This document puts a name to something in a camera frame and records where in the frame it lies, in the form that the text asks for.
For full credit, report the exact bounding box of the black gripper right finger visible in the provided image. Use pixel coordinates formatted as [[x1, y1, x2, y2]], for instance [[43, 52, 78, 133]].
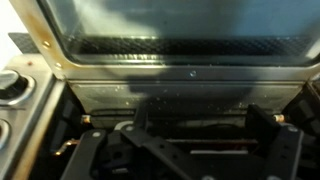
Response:
[[245, 105, 303, 180]]

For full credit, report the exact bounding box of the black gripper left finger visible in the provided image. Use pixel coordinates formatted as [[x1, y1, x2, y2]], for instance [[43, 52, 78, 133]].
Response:
[[121, 106, 152, 144]]

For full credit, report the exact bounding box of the metal oven tray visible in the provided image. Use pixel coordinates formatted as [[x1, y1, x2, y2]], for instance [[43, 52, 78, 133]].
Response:
[[70, 81, 303, 115]]

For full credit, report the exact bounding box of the grey toaster oven microwave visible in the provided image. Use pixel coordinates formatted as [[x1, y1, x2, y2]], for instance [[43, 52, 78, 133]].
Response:
[[0, 0, 320, 180]]

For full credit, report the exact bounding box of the glass oven door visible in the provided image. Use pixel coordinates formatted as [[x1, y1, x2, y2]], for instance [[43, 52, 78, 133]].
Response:
[[9, 0, 320, 81]]

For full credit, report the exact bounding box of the black oven control knob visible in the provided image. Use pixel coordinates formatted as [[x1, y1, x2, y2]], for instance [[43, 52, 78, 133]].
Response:
[[0, 70, 28, 100]]

